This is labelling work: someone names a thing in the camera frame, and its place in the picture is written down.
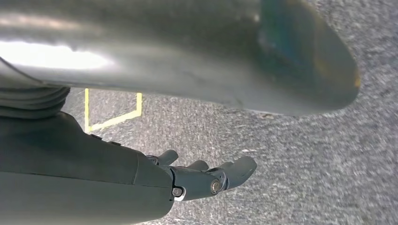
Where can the silver robot leg shell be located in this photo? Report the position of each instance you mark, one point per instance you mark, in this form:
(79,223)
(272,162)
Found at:
(155,62)

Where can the yellow floor tape square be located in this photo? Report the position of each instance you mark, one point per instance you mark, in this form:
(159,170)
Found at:
(118,120)

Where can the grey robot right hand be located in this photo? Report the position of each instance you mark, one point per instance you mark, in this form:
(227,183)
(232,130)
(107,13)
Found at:
(77,180)

